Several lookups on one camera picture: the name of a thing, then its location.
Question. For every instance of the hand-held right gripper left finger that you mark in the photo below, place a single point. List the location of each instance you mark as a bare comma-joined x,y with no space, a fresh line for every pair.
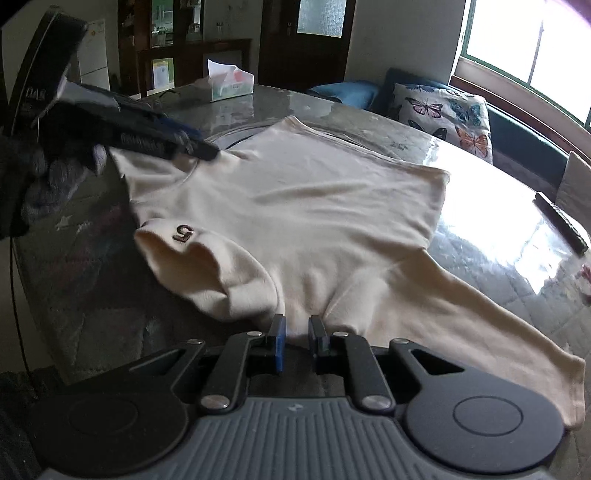
278,346

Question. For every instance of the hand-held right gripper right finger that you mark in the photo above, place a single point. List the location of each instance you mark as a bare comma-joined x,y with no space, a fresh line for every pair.
317,339

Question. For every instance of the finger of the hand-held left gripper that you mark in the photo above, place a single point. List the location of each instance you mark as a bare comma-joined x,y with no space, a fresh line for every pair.
171,125
157,145

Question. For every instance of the cream t-shirt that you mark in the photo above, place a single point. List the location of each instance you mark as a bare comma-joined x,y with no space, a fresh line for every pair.
304,221

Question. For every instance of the white fridge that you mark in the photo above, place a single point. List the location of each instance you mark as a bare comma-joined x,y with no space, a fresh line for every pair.
94,50

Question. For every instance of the tissue box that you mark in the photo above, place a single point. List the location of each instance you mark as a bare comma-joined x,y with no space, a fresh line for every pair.
231,83

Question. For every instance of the dark wooden cabinet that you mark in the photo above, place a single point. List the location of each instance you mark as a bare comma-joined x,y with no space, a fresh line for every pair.
194,50

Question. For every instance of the dark wooden door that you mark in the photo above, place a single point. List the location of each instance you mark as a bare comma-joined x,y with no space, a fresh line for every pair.
304,50

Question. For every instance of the grey quilted star table cover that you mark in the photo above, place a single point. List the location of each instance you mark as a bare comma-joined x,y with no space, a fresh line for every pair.
92,300

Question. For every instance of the blue cushion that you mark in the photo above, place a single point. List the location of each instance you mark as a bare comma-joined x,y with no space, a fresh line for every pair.
346,92

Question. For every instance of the butterfly print pillow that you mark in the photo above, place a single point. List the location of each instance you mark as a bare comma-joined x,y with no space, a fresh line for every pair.
443,117

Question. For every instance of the black remote control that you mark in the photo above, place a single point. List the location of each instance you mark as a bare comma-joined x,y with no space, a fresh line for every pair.
561,221

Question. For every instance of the dark cloth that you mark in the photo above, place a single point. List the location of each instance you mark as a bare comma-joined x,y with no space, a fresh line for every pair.
16,415

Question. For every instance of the pink toy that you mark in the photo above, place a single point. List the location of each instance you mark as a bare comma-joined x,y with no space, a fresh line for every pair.
585,279

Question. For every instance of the dark teal sofa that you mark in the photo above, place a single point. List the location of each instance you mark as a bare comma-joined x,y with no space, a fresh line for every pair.
517,134

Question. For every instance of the grey cushion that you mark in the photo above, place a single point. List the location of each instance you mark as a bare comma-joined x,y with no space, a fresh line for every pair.
575,184

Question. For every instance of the window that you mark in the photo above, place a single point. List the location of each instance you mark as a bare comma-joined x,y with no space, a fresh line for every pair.
531,46

